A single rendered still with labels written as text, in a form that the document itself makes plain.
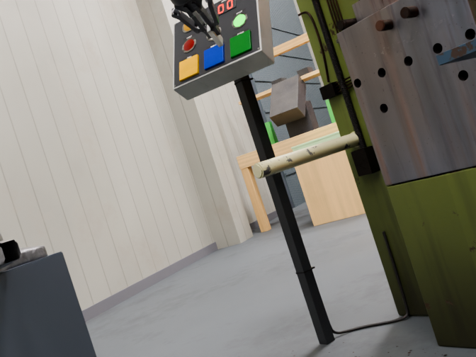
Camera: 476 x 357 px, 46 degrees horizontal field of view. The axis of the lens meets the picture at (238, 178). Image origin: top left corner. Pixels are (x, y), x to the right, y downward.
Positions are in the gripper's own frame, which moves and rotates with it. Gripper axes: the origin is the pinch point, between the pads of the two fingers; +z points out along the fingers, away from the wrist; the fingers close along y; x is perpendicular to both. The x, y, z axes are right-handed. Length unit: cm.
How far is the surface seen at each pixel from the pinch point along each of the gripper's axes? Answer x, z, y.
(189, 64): 8.3, 14.1, -17.4
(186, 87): 2.1, 17.3, -20.4
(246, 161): 194, 339, -149
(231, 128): 276, 381, -186
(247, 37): 7.1, 12.0, 4.7
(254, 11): 16.5, 11.7, 7.9
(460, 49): -48, -17, 59
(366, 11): -0.9, 12.1, 40.7
